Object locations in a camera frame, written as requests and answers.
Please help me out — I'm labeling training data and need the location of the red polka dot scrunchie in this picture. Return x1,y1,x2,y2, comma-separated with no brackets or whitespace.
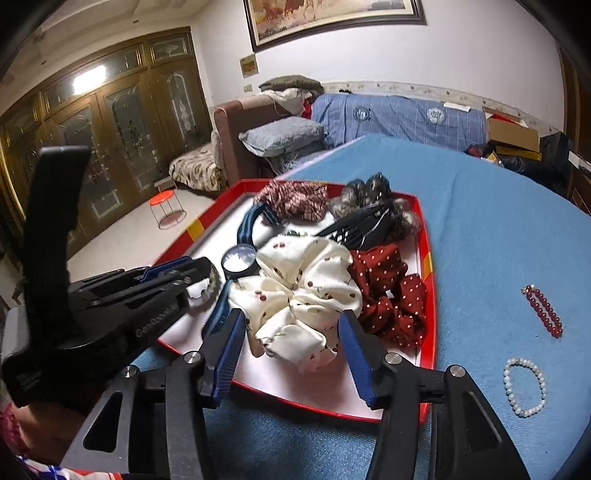
349,243,427,348

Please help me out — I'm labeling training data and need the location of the white cherry print scrunchie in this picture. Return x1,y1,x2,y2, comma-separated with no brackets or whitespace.
228,234,363,373

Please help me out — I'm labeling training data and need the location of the red cardboard box tray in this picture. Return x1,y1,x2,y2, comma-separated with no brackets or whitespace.
155,179,438,423

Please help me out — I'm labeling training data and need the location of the black plastic hair clip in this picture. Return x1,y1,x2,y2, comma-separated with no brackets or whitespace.
318,204,393,250

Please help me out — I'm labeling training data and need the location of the white pearl bracelet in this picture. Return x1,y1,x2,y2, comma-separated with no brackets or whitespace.
503,357,548,419

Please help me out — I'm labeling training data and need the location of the red white plaid scrunchie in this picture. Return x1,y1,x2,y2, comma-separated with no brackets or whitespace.
254,180,329,223

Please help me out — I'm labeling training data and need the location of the grey black organza scrunchie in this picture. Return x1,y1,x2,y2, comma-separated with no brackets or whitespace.
328,172,423,241

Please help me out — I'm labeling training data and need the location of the dark red bead bracelet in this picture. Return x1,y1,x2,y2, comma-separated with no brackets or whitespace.
521,284,565,340

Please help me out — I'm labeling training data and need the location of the blue striped watch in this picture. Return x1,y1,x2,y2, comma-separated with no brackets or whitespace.
201,202,283,340

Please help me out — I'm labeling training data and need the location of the red round stool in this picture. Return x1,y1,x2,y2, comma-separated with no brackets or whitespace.
148,189,186,230

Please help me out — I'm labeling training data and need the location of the floral patterned cushion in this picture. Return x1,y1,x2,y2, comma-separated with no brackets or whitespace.
168,130,228,193

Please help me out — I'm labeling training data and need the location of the brown armchair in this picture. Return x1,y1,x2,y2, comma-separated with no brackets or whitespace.
211,94,297,186

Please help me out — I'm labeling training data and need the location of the blue bed blanket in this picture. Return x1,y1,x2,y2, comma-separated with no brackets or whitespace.
128,133,591,480

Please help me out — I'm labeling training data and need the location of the grey pillow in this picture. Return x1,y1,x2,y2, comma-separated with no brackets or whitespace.
238,116,325,158

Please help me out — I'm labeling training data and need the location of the wooden glass door wardrobe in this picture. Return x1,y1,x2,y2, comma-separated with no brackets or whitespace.
1,27,211,264

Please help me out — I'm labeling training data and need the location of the blue plaid folded quilt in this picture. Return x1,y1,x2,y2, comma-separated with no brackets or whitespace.
311,93,486,152

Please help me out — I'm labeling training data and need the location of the brown cardboard box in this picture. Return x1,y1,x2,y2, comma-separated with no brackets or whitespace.
483,107,540,153

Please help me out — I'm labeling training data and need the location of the framed horse painting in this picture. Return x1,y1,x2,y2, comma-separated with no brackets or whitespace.
242,0,427,52

